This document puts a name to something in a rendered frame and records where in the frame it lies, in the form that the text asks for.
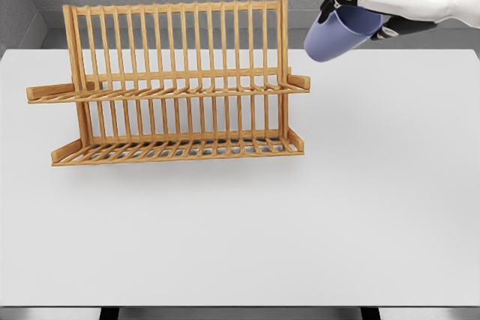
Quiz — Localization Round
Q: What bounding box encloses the blue plastic cup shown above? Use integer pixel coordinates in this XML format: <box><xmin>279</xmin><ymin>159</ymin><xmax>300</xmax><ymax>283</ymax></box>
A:
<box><xmin>303</xmin><ymin>6</ymin><xmax>384</xmax><ymax>64</ymax></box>

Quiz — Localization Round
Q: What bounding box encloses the wooden two-tier dish rack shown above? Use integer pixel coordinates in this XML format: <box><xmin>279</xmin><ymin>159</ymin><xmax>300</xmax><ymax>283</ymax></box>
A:
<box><xmin>25</xmin><ymin>0</ymin><xmax>311</xmax><ymax>168</ymax></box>

